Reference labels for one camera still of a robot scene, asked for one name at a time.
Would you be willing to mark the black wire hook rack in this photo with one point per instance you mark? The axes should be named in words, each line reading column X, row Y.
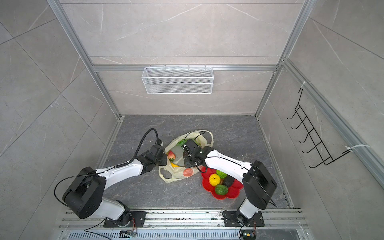
column 312, row 136

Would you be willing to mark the red fake apple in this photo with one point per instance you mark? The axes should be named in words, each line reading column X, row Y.
column 171, row 156

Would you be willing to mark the green fake custard apple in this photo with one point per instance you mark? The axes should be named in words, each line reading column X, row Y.
column 221, row 174

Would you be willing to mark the green fake grapes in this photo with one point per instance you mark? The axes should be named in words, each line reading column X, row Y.
column 181, row 143

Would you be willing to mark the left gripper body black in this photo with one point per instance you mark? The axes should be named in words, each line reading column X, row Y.
column 163, row 161

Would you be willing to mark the dark fake avocado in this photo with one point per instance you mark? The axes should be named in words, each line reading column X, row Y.
column 228, row 181

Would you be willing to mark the red flower-shaped plate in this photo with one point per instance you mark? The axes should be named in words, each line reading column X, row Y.
column 233, row 192

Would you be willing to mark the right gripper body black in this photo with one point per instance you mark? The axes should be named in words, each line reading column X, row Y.
column 189, row 161

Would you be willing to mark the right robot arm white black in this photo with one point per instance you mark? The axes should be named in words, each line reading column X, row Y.
column 258, row 183

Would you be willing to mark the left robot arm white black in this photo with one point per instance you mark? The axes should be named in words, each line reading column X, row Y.
column 85, row 195

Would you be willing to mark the green fake pepper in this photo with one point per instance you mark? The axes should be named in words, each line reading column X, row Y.
column 221, row 190

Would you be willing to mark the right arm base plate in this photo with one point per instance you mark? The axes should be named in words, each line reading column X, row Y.
column 236, row 219

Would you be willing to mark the white wire mesh basket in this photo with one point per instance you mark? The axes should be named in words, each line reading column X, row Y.
column 178, row 80

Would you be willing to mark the yellow fake bell pepper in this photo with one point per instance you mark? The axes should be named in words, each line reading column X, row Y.
column 214, row 180

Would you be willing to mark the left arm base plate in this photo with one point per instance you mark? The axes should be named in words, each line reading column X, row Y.
column 127, row 220

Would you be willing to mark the aluminium mounting rail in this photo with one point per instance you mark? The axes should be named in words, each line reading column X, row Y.
column 215, row 219

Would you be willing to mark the cream plastic shopping bag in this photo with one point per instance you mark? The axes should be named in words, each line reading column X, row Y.
column 169, row 174

